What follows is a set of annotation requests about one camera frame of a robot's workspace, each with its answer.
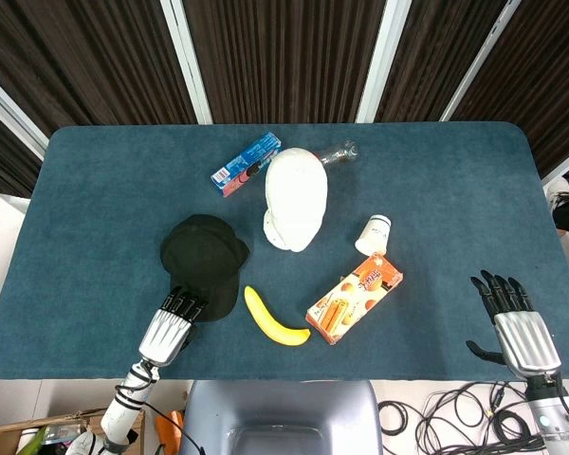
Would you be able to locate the yellow banana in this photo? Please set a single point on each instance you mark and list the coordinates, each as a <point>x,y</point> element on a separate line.
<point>268,320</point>

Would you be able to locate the black baseball cap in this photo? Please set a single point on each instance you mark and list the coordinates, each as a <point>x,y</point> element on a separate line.
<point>204,256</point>

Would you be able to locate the grey robot torso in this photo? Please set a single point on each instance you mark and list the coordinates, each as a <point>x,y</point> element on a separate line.
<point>280,417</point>

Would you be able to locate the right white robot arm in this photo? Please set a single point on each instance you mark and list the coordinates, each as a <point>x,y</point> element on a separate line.
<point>552,417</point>

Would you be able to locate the white paper cup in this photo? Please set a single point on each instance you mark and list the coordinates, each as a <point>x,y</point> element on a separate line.
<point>373,237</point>

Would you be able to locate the green plastic item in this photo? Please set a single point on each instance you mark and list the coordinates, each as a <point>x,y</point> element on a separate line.
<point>39,438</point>

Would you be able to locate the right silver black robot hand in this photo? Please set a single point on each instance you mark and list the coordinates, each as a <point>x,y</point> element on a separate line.
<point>526,341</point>

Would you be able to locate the white mannequin head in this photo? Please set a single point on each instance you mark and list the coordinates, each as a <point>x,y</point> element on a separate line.
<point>295,199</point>

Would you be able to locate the clear plastic bottle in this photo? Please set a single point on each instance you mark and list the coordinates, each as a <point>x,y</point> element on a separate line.
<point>336,152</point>

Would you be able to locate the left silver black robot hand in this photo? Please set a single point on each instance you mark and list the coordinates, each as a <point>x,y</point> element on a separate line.
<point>168,332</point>

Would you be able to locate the white partition post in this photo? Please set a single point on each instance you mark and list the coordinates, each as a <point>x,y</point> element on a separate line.
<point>186,61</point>
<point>479,61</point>
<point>379,61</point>
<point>9,114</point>

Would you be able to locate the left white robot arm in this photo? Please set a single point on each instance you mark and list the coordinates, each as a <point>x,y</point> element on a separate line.
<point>123,412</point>

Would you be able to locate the dark brown pleated curtain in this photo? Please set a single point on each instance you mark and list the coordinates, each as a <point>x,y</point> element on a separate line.
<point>550,71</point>
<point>99,57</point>
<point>431,57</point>
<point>284,47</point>
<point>0,151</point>

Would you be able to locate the orange bag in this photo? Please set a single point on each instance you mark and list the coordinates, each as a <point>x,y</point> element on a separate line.
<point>168,431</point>

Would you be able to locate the orange biscuit box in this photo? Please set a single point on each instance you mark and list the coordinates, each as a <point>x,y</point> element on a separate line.
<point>353,298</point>

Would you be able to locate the blue table mat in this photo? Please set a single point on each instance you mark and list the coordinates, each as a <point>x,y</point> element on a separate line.
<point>99,213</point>

